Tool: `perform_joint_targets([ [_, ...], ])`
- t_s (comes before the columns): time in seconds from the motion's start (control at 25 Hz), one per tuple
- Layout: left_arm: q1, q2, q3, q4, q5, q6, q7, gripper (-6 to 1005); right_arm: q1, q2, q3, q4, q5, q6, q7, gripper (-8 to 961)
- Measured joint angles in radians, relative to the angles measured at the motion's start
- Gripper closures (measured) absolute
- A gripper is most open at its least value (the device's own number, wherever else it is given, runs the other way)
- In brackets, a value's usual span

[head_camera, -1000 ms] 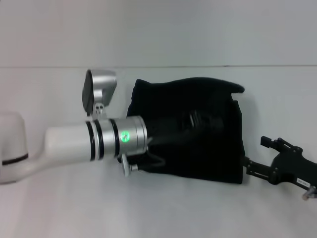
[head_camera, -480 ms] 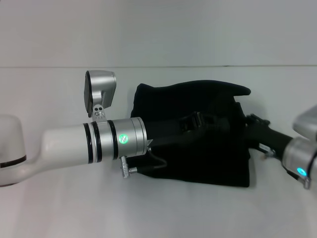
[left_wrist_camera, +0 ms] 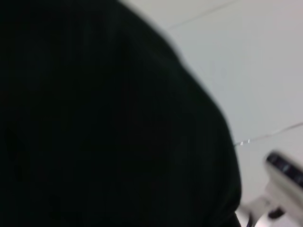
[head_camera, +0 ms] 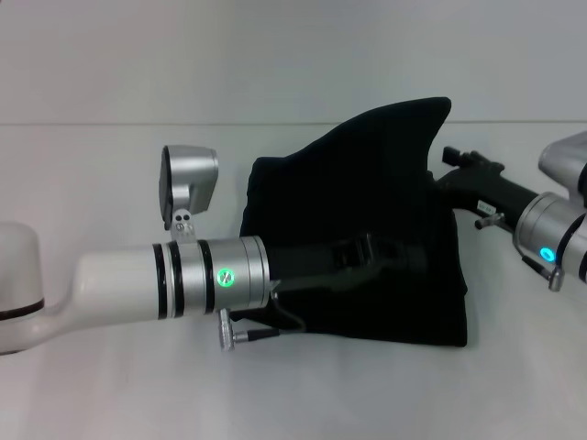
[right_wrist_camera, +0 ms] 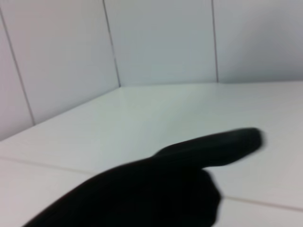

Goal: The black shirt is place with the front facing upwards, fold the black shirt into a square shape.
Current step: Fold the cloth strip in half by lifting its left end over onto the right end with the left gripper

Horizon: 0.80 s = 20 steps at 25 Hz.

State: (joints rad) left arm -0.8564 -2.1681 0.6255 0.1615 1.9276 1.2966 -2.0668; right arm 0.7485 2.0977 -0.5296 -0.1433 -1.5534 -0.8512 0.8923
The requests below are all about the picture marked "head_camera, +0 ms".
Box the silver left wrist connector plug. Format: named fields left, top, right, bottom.
left=217, top=306, right=259, bottom=354

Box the thin right wrist cable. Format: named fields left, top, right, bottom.
left=502, top=221, right=559, bottom=276

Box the silver right arm elbow plug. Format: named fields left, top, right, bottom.
left=547, top=264, right=566, bottom=292

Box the thin left wrist cable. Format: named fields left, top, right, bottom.
left=247, top=291, right=308, bottom=344

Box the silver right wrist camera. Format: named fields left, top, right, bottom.
left=537, top=131, right=587, bottom=195

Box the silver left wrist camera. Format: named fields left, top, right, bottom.
left=157, top=144, right=221, bottom=243

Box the silver right wrist connector plug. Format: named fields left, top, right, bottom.
left=473, top=211, right=506, bottom=231

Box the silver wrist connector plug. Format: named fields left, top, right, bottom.
left=217, top=306, right=259, bottom=354
left=473, top=211, right=506, bottom=231

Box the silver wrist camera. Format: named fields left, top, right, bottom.
left=157, top=144, right=221, bottom=243
left=537, top=131, right=587, bottom=195

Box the thin wrist cable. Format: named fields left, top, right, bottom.
left=247, top=291, right=308, bottom=344
left=502, top=221, right=559, bottom=276

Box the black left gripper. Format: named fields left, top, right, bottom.
left=264, top=231, right=431, bottom=295

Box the black shirt with FREE print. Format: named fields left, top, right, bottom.
left=238, top=95, right=471, bottom=349

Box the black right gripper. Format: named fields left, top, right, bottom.
left=429, top=144, right=548, bottom=223

